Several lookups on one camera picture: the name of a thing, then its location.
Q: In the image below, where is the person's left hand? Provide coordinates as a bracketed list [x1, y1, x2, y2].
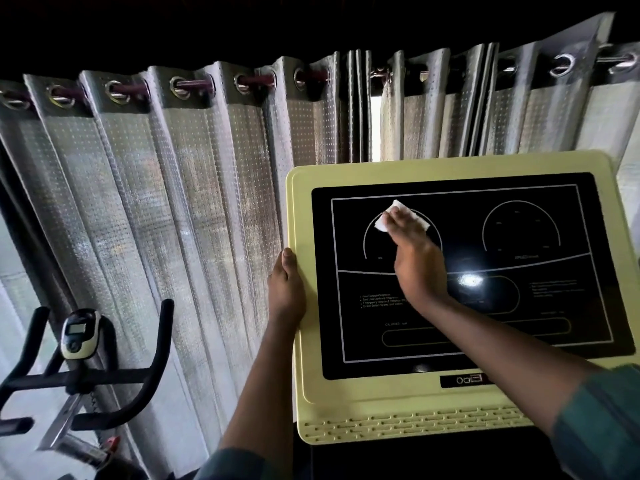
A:
[267, 248, 307, 323]

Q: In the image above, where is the person's right hand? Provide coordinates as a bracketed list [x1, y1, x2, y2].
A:
[381, 205, 449, 309]

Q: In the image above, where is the white wiping cloth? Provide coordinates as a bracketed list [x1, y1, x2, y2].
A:
[374, 200, 431, 234]

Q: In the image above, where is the yellow treadmill console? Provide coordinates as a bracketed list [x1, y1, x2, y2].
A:
[285, 150, 640, 446]

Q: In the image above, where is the person's left forearm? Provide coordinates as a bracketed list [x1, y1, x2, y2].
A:
[218, 315, 301, 465]

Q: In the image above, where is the person's right forearm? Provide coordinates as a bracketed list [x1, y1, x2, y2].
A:
[412, 296, 601, 438]

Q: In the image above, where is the silver grommet curtain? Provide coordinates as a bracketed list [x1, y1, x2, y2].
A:
[0, 51, 371, 480]
[378, 12, 640, 255]

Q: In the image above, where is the dark red curtain rod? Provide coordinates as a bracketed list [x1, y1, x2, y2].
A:
[0, 51, 640, 108]

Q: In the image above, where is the exercise bike display monitor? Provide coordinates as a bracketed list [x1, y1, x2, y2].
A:
[60, 309, 103, 361]

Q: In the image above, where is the chrome exercise bike stem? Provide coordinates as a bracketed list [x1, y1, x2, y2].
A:
[36, 392, 121, 470]

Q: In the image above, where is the black exercise bike handlebar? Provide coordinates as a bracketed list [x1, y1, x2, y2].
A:
[0, 299, 175, 438]

